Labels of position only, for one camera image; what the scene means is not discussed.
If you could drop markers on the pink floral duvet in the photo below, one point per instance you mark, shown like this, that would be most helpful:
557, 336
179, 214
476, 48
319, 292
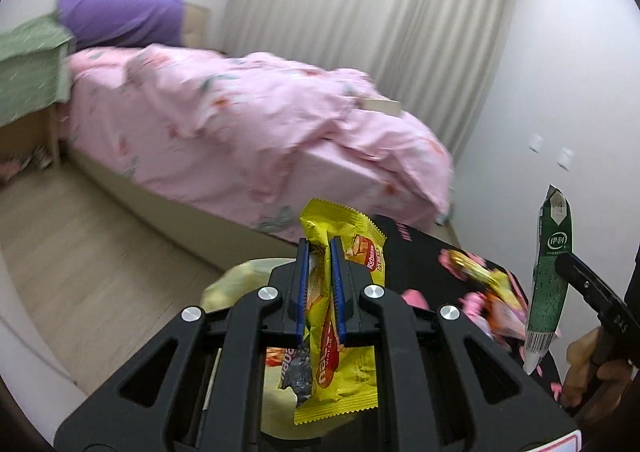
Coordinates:
252, 139

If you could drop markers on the black pink table mat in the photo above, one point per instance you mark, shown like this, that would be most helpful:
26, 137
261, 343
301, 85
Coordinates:
418, 266

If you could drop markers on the grey white curtain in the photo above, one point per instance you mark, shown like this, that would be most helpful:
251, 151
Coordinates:
436, 57

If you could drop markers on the white wall switch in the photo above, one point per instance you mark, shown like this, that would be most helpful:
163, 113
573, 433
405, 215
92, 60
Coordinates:
535, 143

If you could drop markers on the beige bed frame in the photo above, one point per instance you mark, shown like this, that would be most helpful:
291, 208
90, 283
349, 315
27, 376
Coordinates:
215, 239

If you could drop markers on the right hand bare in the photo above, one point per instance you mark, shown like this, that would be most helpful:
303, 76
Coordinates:
615, 375

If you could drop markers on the yellow-green trash bag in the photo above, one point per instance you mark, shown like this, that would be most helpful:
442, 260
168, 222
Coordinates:
238, 281

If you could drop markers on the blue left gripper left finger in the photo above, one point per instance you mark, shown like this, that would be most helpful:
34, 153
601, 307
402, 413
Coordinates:
301, 276

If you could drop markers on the green white snack wrapper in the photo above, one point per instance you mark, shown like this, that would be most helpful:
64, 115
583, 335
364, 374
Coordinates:
555, 237

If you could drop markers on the yellow snack wrapper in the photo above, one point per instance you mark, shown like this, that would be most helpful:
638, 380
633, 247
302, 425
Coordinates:
343, 380

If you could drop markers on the white wall socket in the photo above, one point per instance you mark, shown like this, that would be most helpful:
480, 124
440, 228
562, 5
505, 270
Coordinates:
565, 158

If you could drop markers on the green checked cloth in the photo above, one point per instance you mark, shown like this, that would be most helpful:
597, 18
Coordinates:
33, 71

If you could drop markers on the red gold snack wrapper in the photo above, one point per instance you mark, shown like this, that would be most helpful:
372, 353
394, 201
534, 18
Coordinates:
463, 266

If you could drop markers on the purple pillow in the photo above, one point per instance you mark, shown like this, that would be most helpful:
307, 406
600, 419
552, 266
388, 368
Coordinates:
122, 23

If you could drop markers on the wooden nightstand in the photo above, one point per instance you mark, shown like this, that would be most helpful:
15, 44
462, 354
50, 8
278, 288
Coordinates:
30, 140

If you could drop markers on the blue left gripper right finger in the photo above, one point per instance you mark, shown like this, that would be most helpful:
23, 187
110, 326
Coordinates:
335, 247

